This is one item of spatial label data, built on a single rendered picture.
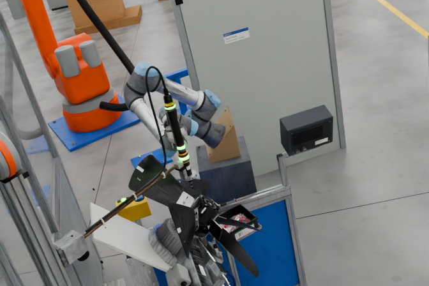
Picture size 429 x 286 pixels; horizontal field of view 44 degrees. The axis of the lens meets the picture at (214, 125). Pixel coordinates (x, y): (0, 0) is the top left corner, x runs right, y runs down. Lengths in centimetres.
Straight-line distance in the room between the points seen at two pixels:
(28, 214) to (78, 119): 434
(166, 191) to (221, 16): 201
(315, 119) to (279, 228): 71
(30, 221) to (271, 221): 161
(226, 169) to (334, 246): 118
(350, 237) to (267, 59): 149
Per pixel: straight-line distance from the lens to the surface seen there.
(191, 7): 398
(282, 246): 324
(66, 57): 586
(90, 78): 605
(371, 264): 373
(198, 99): 290
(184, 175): 233
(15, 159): 174
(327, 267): 373
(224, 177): 305
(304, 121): 281
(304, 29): 431
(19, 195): 183
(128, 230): 235
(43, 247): 193
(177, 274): 217
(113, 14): 1018
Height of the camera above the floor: 258
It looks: 27 degrees down
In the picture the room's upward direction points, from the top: 13 degrees counter-clockwise
